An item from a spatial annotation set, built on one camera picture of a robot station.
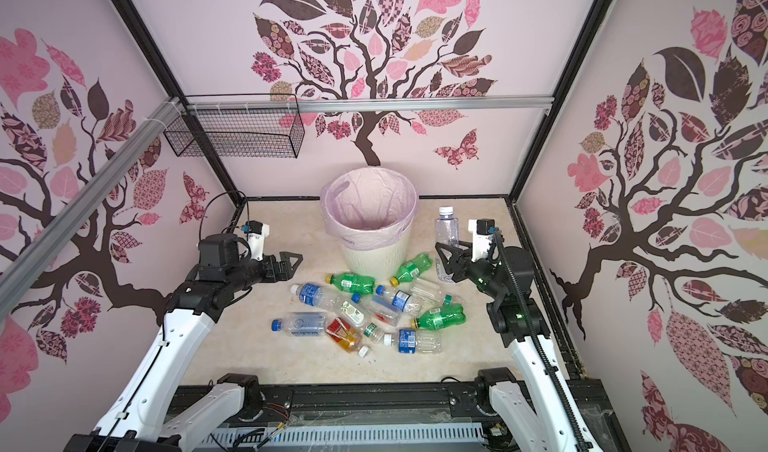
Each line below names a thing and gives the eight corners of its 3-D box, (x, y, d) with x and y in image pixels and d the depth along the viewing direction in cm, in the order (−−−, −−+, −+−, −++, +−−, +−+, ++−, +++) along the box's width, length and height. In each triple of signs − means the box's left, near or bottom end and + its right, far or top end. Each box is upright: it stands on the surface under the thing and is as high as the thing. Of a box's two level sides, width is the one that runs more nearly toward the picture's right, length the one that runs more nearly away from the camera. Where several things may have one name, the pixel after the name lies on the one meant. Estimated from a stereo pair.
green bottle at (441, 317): (413, 335, 84) (414, 331, 82) (408, 318, 87) (409, 314, 85) (465, 322, 87) (467, 318, 84) (458, 306, 90) (460, 301, 87)
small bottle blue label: (372, 304, 91) (371, 299, 88) (378, 289, 95) (377, 284, 92) (419, 318, 88) (419, 314, 86) (423, 303, 92) (424, 297, 89)
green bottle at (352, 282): (326, 289, 95) (323, 283, 92) (331, 274, 98) (329, 268, 95) (372, 297, 93) (372, 291, 90) (376, 282, 96) (376, 276, 93)
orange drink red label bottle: (325, 333, 86) (322, 327, 83) (337, 319, 89) (335, 313, 85) (361, 362, 81) (360, 357, 77) (373, 347, 84) (372, 341, 80)
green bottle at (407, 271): (399, 293, 95) (399, 286, 91) (387, 281, 97) (387, 274, 94) (432, 266, 101) (433, 259, 98) (420, 255, 104) (421, 248, 100)
